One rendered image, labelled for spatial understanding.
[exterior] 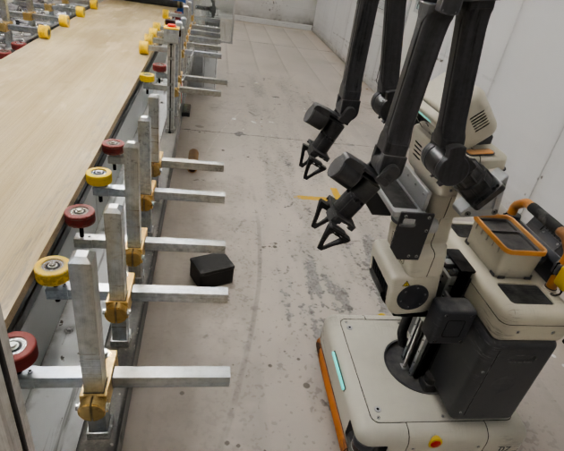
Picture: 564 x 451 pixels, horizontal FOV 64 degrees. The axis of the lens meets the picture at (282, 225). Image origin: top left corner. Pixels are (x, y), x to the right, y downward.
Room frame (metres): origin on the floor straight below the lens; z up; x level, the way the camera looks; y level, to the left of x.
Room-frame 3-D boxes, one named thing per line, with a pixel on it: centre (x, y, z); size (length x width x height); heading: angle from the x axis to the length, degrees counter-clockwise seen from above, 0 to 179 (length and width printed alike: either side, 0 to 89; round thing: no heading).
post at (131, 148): (1.05, 0.41, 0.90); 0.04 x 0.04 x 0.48; 12
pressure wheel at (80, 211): (1.05, 0.57, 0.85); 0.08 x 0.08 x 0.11
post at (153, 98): (1.54, 0.52, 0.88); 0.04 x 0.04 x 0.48; 12
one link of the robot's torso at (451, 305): (1.21, -0.49, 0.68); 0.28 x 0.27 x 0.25; 12
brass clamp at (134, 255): (1.07, 0.41, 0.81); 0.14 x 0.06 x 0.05; 12
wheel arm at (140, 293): (0.85, 0.32, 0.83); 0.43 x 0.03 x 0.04; 102
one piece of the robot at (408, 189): (1.25, -0.35, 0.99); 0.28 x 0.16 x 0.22; 12
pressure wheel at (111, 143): (1.54, 0.67, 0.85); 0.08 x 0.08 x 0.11
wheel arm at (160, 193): (1.34, 0.43, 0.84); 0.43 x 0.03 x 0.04; 102
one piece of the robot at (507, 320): (1.33, -0.72, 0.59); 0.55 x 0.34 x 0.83; 12
